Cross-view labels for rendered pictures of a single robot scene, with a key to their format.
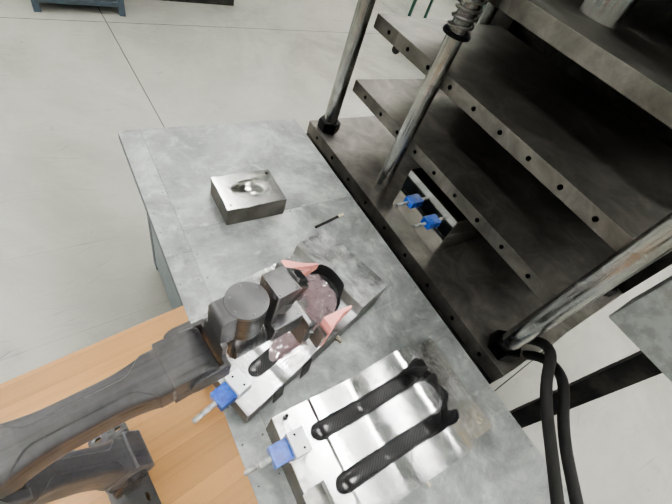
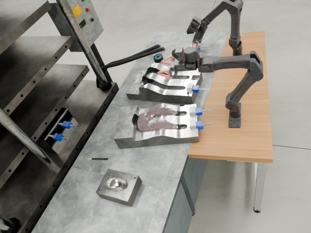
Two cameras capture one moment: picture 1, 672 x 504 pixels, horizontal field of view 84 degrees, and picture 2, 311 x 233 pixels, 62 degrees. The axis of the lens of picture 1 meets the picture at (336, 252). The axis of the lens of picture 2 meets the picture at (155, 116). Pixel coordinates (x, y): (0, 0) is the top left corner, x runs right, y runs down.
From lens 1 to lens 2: 133 cm
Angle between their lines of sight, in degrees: 60
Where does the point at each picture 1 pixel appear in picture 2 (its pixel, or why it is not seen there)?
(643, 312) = not seen: hidden behind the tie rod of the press
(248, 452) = (202, 103)
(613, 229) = (68, 41)
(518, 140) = (38, 72)
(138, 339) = (210, 150)
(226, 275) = (163, 156)
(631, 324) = not seen: hidden behind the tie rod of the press
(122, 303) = not seen: outside the picture
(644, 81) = (23, 22)
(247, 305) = (189, 48)
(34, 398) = (250, 148)
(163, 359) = (211, 60)
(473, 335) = (108, 94)
